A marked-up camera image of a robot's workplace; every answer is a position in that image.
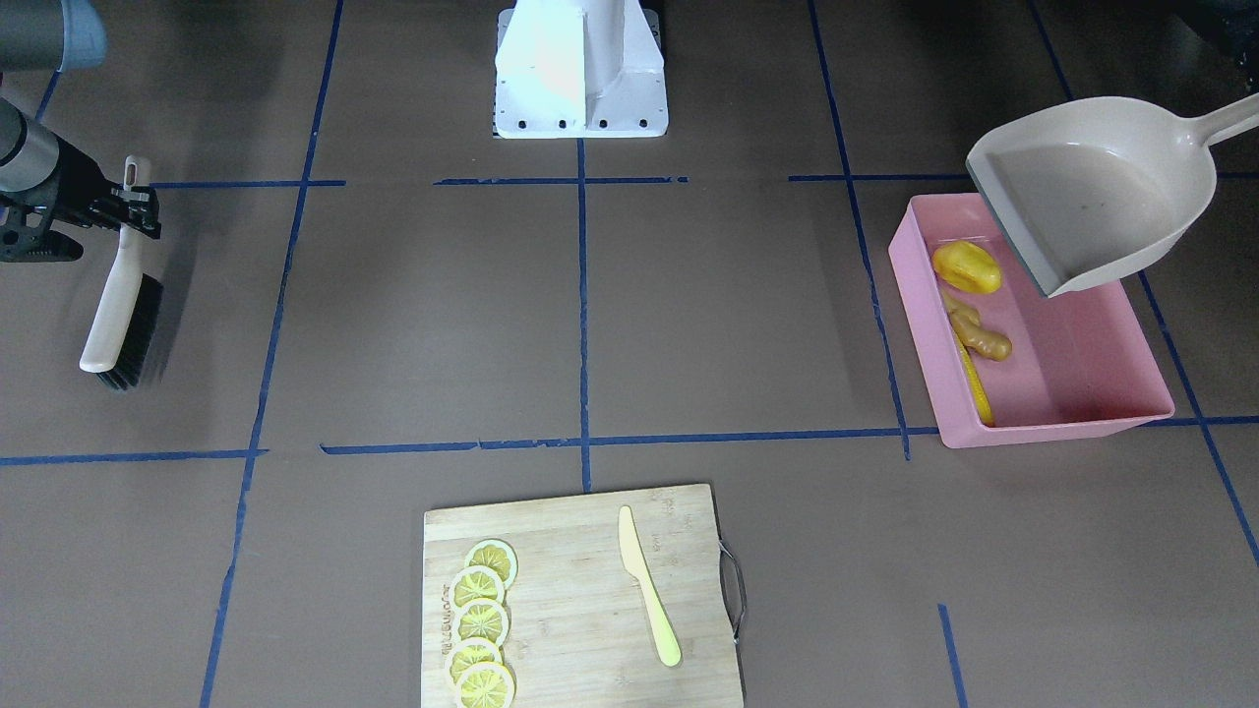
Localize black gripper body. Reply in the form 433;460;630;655
52;147;161;239

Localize beige hand brush black bristles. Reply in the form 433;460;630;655
78;155;162;391

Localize yellow toy potato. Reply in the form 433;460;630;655
930;239;1003;294

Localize yellow toy corn cob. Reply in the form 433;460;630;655
951;328;995;427

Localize beige plastic dustpan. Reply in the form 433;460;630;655
966;94;1258;299

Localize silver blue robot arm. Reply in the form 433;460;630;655
1;1;162;257

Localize pink plastic bin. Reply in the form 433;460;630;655
889;193;1173;448

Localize lemon slice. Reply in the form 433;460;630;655
449;564;507;610
444;636;504;689
465;538;520;590
452;598;510;648
454;661;516;708

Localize yellow plastic knife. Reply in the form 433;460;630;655
618;505;682;668

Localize bamboo cutting board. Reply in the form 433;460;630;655
414;484;744;707

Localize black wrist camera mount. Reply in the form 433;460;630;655
1;194;83;265

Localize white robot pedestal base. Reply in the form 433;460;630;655
492;1;670;140

